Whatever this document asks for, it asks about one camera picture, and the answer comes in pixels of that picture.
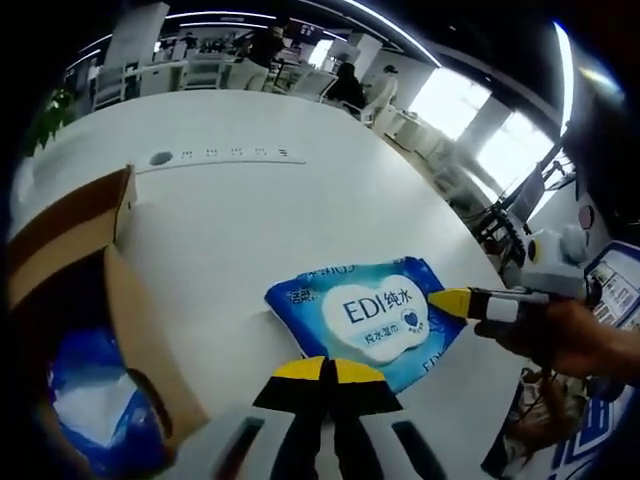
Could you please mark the green potted plant white pot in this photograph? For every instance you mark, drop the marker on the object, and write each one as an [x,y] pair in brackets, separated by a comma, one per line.
[52,120]

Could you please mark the blue lettered banner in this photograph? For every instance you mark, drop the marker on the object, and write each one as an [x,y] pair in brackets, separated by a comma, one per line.
[600,435]

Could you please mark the long ceiling light strip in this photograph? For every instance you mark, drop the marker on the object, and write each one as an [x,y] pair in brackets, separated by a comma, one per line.
[395,25]
[564,75]

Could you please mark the brown cardboard shoe box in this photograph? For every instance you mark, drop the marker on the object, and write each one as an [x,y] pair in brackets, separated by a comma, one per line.
[150,340]

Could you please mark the blue white display board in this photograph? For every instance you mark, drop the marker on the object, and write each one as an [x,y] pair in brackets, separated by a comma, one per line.
[615,285]

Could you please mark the blue plastic tissue pack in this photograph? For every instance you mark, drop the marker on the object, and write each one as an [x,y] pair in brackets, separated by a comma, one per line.
[100,400]

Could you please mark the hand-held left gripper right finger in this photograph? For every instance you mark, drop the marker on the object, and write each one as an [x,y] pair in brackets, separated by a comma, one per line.
[360,395]

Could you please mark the blue wet wipes soft pack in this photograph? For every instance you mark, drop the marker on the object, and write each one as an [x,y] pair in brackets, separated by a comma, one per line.
[370,320]

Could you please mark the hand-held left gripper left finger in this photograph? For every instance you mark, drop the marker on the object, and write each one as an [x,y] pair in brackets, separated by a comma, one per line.
[295,395]

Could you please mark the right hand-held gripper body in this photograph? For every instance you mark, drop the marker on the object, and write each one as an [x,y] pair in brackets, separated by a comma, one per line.
[550,265]

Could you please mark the person's right hand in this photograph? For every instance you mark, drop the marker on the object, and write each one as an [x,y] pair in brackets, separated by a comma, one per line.
[575,340]

